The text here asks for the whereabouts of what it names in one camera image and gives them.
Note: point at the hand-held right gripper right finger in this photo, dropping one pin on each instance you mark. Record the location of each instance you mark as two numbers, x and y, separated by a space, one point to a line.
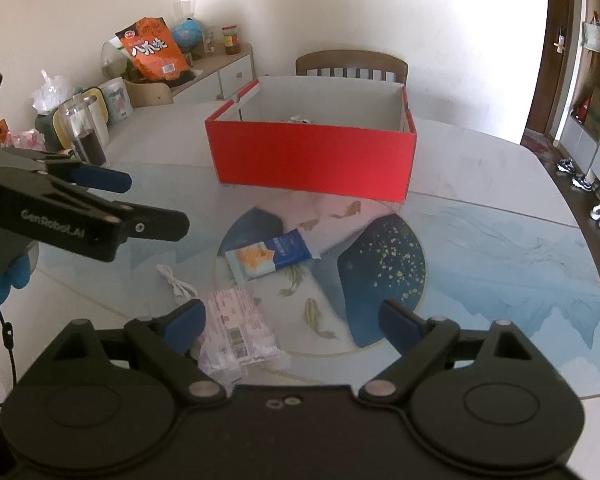
397 325

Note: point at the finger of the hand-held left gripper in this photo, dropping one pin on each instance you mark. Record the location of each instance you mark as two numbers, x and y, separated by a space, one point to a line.
105 180
150 227

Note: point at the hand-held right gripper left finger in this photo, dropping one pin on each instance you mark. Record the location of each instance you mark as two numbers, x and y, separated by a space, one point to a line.
187 325

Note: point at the pink printed clear packet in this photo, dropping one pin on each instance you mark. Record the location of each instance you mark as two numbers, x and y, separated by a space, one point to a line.
235 325

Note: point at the blue cracker packet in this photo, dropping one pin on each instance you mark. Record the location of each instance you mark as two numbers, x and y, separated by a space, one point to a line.
275 255

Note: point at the red cardboard box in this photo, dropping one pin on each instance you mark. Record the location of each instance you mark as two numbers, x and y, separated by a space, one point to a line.
305 160

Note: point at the clear jar with dark contents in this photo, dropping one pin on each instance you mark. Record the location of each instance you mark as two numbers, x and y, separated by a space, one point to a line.
87 135

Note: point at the green yellow lunch box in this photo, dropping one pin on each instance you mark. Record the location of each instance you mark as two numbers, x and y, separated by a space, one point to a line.
47 130

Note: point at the white printed plastic tub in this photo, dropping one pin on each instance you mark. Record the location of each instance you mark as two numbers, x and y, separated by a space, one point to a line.
116 102

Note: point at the light wooden chair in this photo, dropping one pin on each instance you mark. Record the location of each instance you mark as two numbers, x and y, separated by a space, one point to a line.
147 95

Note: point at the white plastic bag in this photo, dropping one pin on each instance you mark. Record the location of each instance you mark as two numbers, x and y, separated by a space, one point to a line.
50 92

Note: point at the clear oil bottle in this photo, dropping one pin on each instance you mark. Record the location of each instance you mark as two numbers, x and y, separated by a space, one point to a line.
115 62

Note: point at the orange snack bag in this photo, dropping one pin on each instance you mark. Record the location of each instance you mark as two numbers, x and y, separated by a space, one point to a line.
152 50

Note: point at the white sideboard cabinet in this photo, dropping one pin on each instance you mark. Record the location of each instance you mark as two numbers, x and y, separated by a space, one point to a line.
230 75

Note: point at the blue globe toy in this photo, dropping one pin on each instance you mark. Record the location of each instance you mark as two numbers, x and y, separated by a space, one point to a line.
187 35

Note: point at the small clear glass jar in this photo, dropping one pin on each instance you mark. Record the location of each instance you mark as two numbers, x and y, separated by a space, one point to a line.
209 42

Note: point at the red lid sauce jar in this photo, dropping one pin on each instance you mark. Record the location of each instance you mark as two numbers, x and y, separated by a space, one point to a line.
231 40

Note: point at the dark sneaker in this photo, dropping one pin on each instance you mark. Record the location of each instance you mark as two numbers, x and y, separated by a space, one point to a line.
566 166
584 181

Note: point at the dark wooden chair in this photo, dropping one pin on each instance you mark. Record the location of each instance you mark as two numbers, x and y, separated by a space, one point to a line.
350 62

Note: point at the red bag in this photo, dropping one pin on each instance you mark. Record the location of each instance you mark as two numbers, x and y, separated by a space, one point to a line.
581 107

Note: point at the brown wooden door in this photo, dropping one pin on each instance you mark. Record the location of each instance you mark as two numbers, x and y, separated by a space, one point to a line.
542 60

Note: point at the white tote bag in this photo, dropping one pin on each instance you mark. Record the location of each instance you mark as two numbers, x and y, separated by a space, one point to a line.
596 35

